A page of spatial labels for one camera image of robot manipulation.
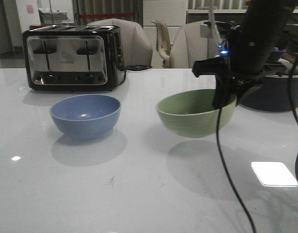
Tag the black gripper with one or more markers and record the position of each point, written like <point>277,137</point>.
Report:
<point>246,57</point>

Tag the green bowl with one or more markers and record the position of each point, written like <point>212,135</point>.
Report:
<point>189,114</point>

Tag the blue bowl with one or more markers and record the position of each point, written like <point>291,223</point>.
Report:
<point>86,116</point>

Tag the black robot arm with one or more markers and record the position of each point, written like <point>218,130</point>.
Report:
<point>267,11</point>

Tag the dark blue cooking pot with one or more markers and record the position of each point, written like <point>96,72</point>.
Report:
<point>272,96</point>

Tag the glass pot lid blue knob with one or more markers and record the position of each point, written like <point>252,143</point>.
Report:
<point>287,58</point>

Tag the right beige upholstered chair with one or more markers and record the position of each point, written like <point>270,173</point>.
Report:
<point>188,46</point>

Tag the beige upholstered chair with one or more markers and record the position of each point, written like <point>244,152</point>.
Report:
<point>137,49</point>
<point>188,46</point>

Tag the beige office chair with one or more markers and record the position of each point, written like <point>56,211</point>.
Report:
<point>163,45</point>

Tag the white cabinet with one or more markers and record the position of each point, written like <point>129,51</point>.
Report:
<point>171,12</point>

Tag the left beige upholstered chair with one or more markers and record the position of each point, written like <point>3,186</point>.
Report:
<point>137,49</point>

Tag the black and chrome toaster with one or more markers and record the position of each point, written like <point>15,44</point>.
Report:
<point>74,58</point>

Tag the metal cart in background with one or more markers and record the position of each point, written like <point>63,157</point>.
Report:
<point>52,18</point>

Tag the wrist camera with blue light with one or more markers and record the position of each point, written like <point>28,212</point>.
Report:
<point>216,35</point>

